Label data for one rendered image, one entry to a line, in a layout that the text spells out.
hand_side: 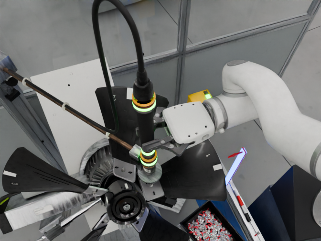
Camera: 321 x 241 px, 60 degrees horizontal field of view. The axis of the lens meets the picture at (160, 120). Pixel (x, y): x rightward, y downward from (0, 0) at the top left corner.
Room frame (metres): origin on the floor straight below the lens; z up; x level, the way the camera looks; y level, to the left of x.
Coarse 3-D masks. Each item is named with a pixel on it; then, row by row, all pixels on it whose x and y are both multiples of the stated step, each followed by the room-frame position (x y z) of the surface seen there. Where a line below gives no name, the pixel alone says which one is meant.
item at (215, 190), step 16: (208, 144) 0.46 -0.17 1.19; (176, 160) 0.40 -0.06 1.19; (192, 160) 0.40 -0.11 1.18; (208, 160) 0.40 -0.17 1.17; (176, 176) 0.34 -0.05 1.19; (192, 176) 0.34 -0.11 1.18; (208, 176) 0.35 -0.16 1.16; (224, 176) 0.35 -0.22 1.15; (176, 192) 0.29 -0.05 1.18; (192, 192) 0.29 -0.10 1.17; (208, 192) 0.30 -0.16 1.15; (224, 192) 0.30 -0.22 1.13
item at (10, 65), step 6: (0, 54) 0.66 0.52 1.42; (6, 54) 0.66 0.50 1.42; (0, 60) 0.63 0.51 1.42; (6, 60) 0.65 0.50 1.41; (0, 66) 0.62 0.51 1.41; (6, 66) 0.64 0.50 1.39; (12, 66) 0.65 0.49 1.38; (0, 72) 0.62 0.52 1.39; (0, 78) 0.61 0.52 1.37; (6, 78) 0.62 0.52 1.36
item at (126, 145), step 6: (6, 72) 0.61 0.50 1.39; (18, 78) 0.58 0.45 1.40; (36, 90) 0.54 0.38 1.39; (54, 102) 0.49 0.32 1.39; (66, 108) 0.47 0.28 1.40; (84, 120) 0.43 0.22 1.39; (102, 132) 0.39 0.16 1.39; (114, 138) 0.37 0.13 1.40; (120, 144) 0.35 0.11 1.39; (126, 144) 0.35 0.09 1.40
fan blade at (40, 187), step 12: (12, 156) 0.31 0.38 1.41; (24, 156) 0.31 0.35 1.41; (36, 156) 0.31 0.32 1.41; (12, 168) 0.29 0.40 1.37; (24, 168) 0.29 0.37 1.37; (36, 168) 0.29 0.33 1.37; (48, 168) 0.29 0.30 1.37; (12, 180) 0.28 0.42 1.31; (24, 180) 0.28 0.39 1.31; (36, 180) 0.28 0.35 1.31; (48, 180) 0.28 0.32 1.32; (60, 180) 0.28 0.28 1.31; (72, 180) 0.28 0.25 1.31; (12, 192) 0.27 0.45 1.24; (72, 192) 0.27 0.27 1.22
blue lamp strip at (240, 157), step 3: (243, 150) 0.44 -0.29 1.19; (243, 153) 0.43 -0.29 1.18; (237, 156) 0.44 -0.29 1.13; (240, 156) 0.43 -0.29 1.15; (237, 159) 0.44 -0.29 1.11; (240, 159) 0.43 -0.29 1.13; (234, 162) 0.44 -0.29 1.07; (237, 162) 0.43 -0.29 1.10; (234, 165) 0.44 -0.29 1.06; (237, 165) 0.42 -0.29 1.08; (231, 168) 0.44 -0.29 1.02; (234, 168) 0.43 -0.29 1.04; (231, 171) 0.43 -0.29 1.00; (234, 171) 0.42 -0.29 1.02; (228, 174) 0.44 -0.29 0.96; (231, 174) 0.43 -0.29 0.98; (228, 177) 0.43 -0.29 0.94; (225, 180) 0.44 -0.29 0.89; (228, 180) 0.42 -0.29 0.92
